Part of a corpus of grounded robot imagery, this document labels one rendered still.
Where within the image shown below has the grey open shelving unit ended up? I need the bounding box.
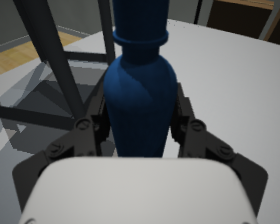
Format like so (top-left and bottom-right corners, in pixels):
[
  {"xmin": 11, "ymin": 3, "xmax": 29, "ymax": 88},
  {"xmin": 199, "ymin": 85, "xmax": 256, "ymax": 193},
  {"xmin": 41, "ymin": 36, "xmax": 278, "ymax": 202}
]
[{"xmin": 0, "ymin": 0, "xmax": 116, "ymax": 131}]

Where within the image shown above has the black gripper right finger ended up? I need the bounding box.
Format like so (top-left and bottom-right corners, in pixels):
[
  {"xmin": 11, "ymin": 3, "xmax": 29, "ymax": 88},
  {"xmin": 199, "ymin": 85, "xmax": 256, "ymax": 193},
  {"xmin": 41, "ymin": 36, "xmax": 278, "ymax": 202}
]
[{"xmin": 170, "ymin": 82, "xmax": 268, "ymax": 219}]

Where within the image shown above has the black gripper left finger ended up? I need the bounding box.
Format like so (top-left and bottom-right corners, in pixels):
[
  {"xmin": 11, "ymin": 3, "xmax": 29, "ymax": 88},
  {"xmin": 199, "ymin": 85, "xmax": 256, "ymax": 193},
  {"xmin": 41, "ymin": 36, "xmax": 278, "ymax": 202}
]
[{"xmin": 12, "ymin": 82, "xmax": 111, "ymax": 213}]

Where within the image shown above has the dark blue bottle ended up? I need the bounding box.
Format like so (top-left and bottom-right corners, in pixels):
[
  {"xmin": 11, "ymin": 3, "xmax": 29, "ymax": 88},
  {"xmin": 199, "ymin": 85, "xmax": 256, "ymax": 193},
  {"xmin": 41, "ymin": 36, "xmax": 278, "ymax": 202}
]
[{"xmin": 103, "ymin": 0, "xmax": 178, "ymax": 158}]

